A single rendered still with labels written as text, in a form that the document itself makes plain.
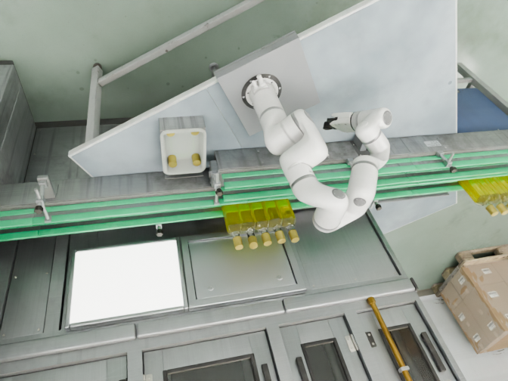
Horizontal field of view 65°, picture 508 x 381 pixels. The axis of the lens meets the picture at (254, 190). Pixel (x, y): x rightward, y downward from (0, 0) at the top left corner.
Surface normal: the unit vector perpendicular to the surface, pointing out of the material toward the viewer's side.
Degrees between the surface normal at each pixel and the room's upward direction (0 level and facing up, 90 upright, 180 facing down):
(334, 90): 0
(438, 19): 0
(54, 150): 90
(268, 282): 90
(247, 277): 90
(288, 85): 3
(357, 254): 90
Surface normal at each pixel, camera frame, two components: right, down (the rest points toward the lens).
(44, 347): 0.10, -0.70
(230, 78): 0.24, 0.74
